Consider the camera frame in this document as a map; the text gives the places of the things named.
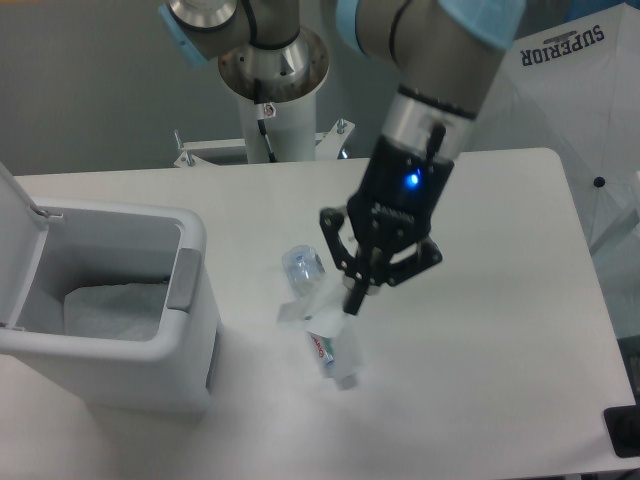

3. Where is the black device at table corner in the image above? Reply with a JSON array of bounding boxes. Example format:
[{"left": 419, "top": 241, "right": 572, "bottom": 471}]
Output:
[{"left": 603, "top": 405, "right": 639, "bottom": 458}]

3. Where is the white Superior umbrella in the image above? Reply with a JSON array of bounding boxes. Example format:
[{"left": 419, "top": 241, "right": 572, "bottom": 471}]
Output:
[{"left": 467, "top": 4, "right": 639, "bottom": 243}]

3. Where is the black cable on pedestal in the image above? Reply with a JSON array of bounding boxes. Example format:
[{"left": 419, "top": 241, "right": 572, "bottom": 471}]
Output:
[{"left": 252, "top": 77, "right": 278, "bottom": 164}]

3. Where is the white trash can lid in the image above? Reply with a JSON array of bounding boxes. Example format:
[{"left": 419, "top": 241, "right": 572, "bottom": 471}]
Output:
[{"left": 1, "top": 165, "right": 63, "bottom": 328}]

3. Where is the white bin liner bag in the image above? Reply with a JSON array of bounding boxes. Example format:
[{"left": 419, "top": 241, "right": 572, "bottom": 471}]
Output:
[{"left": 63, "top": 283, "right": 168, "bottom": 341}]

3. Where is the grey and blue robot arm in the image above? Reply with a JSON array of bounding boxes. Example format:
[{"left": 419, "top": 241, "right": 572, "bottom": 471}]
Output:
[{"left": 159, "top": 1, "right": 525, "bottom": 314}]

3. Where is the white plastic wrapper bag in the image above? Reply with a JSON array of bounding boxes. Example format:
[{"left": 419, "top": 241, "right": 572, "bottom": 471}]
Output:
[{"left": 276, "top": 275, "right": 348, "bottom": 338}]

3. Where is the white trash can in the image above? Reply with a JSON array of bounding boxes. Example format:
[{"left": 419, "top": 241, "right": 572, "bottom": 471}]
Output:
[{"left": 1, "top": 194, "right": 220, "bottom": 412}]

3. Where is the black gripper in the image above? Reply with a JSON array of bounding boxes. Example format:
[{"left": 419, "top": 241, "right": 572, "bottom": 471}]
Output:
[{"left": 320, "top": 133, "right": 454, "bottom": 315}]

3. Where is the crushed clear plastic bottle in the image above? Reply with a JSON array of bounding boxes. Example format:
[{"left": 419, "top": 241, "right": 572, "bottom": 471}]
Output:
[{"left": 277, "top": 245, "right": 362, "bottom": 390}]

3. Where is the white metal base frame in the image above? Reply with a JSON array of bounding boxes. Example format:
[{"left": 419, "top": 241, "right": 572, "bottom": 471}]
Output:
[{"left": 173, "top": 118, "right": 356, "bottom": 168}]

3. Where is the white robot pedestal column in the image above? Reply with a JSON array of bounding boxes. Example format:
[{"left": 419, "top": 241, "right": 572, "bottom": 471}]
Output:
[{"left": 237, "top": 93, "right": 316, "bottom": 163}]

